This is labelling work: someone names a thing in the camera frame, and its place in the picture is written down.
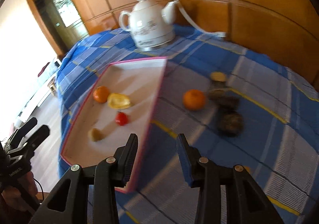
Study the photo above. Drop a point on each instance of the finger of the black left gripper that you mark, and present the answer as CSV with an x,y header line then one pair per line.
x,y
16,137
37,136

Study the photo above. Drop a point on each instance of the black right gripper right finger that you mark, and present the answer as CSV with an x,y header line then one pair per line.
x,y
200,172

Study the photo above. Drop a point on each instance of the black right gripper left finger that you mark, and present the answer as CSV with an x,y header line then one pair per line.
x,y
111,173

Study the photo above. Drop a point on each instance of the tan round fruit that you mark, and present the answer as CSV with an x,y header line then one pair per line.
x,y
95,135
247,169

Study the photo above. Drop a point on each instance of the red tomato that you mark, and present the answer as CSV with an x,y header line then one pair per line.
x,y
121,119

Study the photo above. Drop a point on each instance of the yellow starfruit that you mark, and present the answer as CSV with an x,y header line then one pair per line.
x,y
119,101

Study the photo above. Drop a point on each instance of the large orange tangerine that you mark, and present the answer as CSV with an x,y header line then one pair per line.
x,y
194,100

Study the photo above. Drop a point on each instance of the pink shallow box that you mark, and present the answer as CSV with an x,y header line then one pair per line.
x,y
99,129

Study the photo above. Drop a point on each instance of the blue plaid tablecloth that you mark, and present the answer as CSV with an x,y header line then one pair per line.
x,y
279,141

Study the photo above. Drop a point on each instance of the small orange tangerine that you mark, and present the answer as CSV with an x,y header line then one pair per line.
x,y
100,94

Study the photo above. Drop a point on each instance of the wooden glass door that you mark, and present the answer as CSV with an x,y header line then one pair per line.
x,y
60,23

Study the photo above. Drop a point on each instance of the white power plug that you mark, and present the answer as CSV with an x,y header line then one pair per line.
x,y
219,34

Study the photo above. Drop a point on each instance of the white ceramic electric kettle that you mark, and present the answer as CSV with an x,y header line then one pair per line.
x,y
149,24

